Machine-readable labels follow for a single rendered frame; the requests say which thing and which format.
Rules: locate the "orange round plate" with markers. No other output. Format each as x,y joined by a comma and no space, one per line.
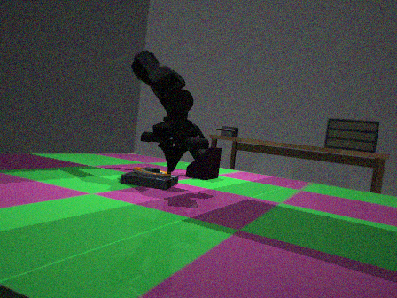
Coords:
148,173

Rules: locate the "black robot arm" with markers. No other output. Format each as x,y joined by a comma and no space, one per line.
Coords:
167,85

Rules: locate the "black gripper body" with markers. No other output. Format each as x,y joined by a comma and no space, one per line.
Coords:
184,142

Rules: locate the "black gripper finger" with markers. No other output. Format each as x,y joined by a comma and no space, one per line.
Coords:
177,154
168,153

